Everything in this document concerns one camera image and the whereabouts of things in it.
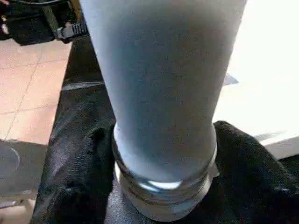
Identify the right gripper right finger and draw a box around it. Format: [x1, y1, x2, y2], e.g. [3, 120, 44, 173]
[211, 120, 299, 224]

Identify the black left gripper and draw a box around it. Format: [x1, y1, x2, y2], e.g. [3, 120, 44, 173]
[9, 0, 78, 45]

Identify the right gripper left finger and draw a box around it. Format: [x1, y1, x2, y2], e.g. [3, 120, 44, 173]
[32, 123, 117, 224]

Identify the white plastic table top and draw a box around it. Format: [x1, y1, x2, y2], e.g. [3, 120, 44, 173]
[112, 0, 299, 222]

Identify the white plastic table leg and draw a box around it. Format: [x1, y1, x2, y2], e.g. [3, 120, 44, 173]
[79, 0, 246, 206]

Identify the black mat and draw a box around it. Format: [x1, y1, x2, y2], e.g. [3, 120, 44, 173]
[30, 35, 299, 224]

